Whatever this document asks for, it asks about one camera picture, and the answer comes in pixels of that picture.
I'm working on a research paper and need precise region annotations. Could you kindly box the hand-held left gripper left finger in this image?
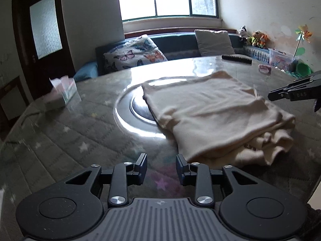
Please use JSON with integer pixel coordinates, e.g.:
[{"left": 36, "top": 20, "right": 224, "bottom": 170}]
[{"left": 64, "top": 153, "right": 148, "bottom": 208}]

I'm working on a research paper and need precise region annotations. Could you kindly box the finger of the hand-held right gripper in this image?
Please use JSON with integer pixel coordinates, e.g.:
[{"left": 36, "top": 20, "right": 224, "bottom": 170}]
[
  {"left": 268, "top": 85, "right": 294, "bottom": 102},
  {"left": 291, "top": 75, "right": 317, "bottom": 87}
]

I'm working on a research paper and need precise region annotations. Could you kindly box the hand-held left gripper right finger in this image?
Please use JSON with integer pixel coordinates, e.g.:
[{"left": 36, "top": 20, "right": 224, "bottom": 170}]
[{"left": 176, "top": 154, "right": 262, "bottom": 208}]

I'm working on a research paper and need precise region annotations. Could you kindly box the cream sweatshirt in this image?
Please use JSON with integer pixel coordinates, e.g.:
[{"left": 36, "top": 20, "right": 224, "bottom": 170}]
[{"left": 142, "top": 71, "right": 296, "bottom": 166}]

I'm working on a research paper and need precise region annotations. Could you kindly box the green plastic bowl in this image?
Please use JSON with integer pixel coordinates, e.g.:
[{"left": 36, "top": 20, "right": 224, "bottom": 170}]
[{"left": 296, "top": 62, "right": 313, "bottom": 76}]

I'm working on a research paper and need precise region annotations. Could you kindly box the clear plastic storage box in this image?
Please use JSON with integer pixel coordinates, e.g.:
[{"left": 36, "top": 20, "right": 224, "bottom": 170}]
[{"left": 268, "top": 48, "right": 298, "bottom": 71}]

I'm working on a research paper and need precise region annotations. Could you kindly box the colourful pinwheel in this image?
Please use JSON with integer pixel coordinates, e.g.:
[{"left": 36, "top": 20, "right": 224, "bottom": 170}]
[{"left": 293, "top": 25, "right": 314, "bottom": 59}]

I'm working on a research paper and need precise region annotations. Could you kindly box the round table inlay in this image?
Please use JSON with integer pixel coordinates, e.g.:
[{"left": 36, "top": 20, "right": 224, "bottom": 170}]
[{"left": 115, "top": 79, "right": 176, "bottom": 139}]

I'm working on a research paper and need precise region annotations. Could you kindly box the black remote control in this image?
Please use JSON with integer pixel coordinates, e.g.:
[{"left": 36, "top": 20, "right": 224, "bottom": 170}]
[{"left": 222, "top": 54, "right": 252, "bottom": 65}]

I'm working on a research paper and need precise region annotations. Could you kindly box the orange plush toy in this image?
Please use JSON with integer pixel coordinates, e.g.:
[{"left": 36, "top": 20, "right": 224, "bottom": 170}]
[{"left": 259, "top": 33, "right": 269, "bottom": 49}]

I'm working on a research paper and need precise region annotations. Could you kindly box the yellow plush toy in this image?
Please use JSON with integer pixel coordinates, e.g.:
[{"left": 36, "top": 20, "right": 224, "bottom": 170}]
[{"left": 249, "top": 31, "right": 261, "bottom": 47}]

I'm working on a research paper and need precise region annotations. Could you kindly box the black and white plush toy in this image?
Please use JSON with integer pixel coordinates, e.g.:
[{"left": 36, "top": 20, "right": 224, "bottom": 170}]
[{"left": 238, "top": 26, "right": 249, "bottom": 42}]

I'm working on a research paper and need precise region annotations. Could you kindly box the white pillow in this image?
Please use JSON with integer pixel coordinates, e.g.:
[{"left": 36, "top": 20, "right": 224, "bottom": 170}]
[{"left": 195, "top": 29, "right": 236, "bottom": 57}]

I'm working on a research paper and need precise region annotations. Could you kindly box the small white box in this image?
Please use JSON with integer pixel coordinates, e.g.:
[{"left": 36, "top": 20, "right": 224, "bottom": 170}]
[{"left": 44, "top": 98, "right": 67, "bottom": 110}]

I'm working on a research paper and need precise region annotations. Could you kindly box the tissue box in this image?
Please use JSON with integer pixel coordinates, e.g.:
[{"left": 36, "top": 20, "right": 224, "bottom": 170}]
[{"left": 49, "top": 77, "right": 78, "bottom": 106}]

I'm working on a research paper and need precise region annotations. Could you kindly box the butterfly print pillow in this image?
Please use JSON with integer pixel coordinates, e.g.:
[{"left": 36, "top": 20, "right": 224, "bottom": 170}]
[{"left": 103, "top": 35, "right": 168, "bottom": 74}]

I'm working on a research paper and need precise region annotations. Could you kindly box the blue sofa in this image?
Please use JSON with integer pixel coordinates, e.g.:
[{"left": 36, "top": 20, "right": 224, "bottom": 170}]
[{"left": 74, "top": 31, "right": 294, "bottom": 81}]

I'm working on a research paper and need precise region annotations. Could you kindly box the dark wooden door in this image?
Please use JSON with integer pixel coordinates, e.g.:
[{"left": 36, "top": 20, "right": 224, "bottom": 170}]
[{"left": 11, "top": 0, "right": 76, "bottom": 99}]

